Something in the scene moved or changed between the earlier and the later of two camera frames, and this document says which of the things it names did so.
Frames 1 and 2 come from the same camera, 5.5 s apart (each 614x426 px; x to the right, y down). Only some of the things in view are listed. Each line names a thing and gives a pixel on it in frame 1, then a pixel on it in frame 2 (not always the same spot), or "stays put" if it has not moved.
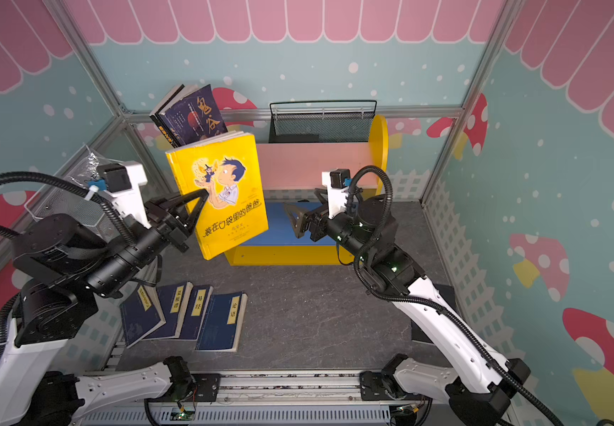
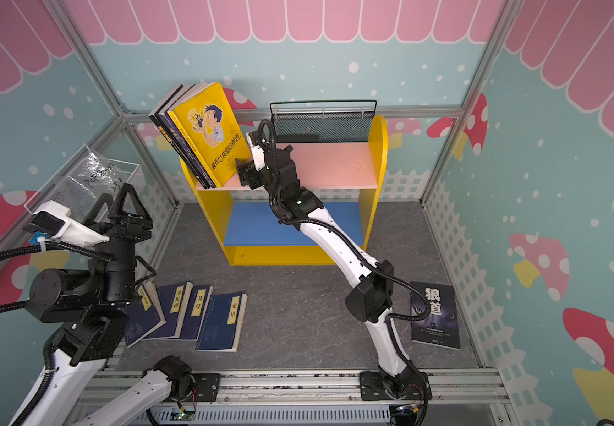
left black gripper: x=164 y=216 -> x=139 y=230
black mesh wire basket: x=325 y=127 stays put
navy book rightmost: x=222 y=323 stays put
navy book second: x=173 y=300 stays put
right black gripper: x=317 y=224 -> x=273 y=154
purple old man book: x=192 y=115 -> x=179 y=139
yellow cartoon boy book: x=227 y=168 -> x=207 y=116
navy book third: x=199 y=306 stays put
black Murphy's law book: x=158 y=122 stays put
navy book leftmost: x=141 y=313 stays put
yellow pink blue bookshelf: x=292 y=173 stays put
